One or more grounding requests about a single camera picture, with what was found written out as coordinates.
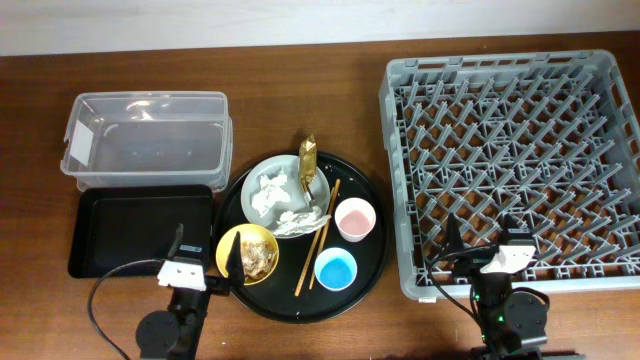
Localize gold foil wrapper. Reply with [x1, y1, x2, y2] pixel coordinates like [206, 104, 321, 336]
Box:
[298, 135, 317, 206]

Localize round black serving tray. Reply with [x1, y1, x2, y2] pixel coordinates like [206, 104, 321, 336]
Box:
[232, 153, 393, 324]

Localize white tissue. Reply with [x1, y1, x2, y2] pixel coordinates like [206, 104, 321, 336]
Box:
[272, 206, 331, 238]
[251, 168, 291, 217]

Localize pink cup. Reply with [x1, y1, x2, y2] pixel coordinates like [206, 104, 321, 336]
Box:
[334, 197, 377, 243]

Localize grey dishwasher rack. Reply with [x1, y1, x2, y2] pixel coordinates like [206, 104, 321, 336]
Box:
[379, 50, 639, 302]

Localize black rectangular tray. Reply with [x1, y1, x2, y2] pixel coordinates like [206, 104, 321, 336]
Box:
[68, 185, 214, 278]

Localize grey ceramic plate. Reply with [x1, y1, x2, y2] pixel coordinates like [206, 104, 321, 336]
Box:
[241, 155, 331, 233]

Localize blue cup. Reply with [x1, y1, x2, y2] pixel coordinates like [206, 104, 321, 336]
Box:
[314, 247, 358, 292]

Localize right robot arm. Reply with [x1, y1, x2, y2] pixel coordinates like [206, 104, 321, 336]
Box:
[444, 214, 550, 360]

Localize peanut shells and rice scraps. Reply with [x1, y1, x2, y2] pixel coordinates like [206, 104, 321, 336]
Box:
[241, 240, 278, 281]

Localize clear plastic bin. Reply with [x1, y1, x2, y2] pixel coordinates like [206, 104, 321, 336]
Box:
[60, 91, 233, 192]

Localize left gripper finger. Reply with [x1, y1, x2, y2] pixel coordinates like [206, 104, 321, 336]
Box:
[226, 244, 245, 287]
[167, 223, 184, 259]

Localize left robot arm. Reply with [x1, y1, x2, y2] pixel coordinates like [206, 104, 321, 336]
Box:
[136, 225, 245, 359]

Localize yellow bowl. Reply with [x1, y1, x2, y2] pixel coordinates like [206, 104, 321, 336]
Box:
[215, 224, 280, 286]

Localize wooden chopstick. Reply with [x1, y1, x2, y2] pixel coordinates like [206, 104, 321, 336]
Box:
[308, 214, 332, 291]
[294, 179, 341, 297]

